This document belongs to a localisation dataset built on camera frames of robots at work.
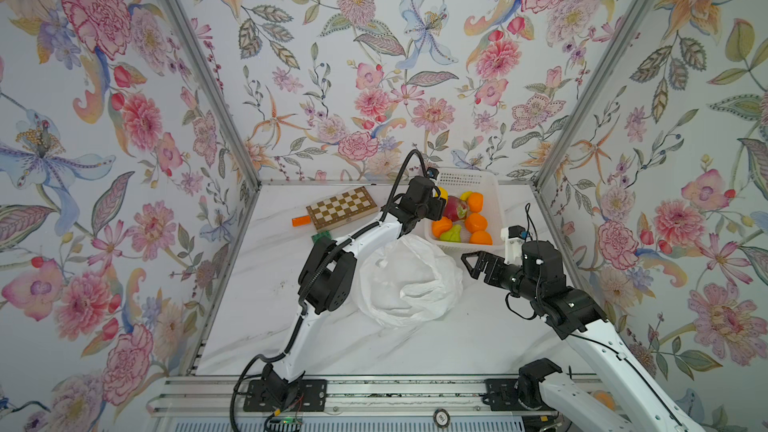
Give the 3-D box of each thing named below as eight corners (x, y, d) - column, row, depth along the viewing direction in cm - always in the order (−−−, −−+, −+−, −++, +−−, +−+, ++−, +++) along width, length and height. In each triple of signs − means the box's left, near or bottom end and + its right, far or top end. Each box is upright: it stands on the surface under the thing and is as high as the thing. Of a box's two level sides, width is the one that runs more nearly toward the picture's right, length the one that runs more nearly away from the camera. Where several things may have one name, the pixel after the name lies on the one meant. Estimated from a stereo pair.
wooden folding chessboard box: (318, 235, 107) (317, 229, 105) (306, 211, 115) (305, 205, 112) (378, 211, 115) (378, 205, 112) (363, 189, 122) (363, 184, 120)
